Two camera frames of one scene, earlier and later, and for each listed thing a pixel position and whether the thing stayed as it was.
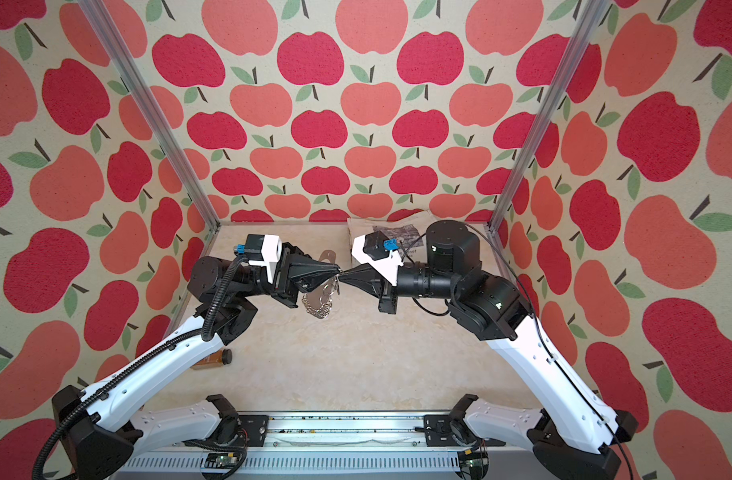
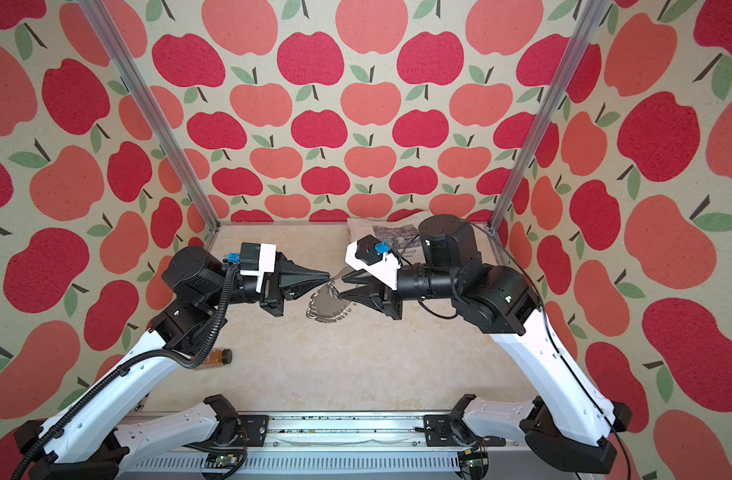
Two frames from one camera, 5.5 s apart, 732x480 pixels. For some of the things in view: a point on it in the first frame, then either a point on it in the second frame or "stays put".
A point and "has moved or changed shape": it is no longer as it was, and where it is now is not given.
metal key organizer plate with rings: (318, 302) has moved or changed shape
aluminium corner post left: (151, 109) stays put
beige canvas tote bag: (410, 233) stays put
